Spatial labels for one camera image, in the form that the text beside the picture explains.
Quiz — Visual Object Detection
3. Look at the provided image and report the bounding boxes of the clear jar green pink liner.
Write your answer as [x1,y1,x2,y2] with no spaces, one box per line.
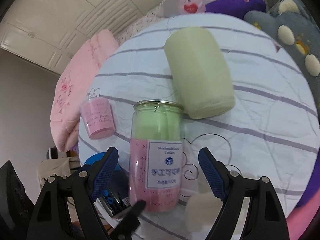
[129,100,183,212]

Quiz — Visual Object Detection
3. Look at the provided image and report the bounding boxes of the white paper cup lying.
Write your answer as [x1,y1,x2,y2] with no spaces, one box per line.
[185,192,223,232]

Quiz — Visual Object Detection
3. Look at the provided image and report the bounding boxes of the small pink plastic cup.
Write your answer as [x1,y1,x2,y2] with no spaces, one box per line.
[80,97,116,140]

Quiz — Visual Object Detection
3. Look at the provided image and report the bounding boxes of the pale green cup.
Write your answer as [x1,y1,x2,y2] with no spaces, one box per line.
[164,27,235,119]

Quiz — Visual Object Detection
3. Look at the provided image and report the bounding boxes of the blue black can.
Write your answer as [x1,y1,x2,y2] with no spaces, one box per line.
[85,147,131,218]

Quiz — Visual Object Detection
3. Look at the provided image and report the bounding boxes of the pink blanket right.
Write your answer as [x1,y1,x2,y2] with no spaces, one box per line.
[286,203,319,240]

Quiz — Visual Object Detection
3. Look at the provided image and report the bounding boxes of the purple bed sheet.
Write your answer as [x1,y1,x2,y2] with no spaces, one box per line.
[296,167,319,208]

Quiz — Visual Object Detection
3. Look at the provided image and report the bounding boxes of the folded pink quilt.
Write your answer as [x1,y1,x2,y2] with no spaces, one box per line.
[50,29,119,152]

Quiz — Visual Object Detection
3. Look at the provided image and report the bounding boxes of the striped white tablecloth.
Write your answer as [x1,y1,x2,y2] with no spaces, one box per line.
[79,14,319,239]

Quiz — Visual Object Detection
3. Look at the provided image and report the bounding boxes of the grey koala plush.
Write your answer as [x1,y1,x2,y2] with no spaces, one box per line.
[244,0,319,106]

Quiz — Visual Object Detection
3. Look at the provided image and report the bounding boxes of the cream wardrobe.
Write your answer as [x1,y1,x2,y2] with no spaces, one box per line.
[1,0,163,74]

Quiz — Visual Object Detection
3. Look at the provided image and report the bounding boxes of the purple bolster pillow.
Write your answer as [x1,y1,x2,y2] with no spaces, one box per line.
[205,0,266,20]

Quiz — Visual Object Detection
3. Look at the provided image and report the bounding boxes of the grey small pillow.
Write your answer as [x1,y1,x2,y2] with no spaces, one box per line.
[163,0,182,18]

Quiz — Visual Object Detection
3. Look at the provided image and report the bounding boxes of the pink bunny plush left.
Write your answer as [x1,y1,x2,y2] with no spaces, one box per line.
[177,0,206,15]

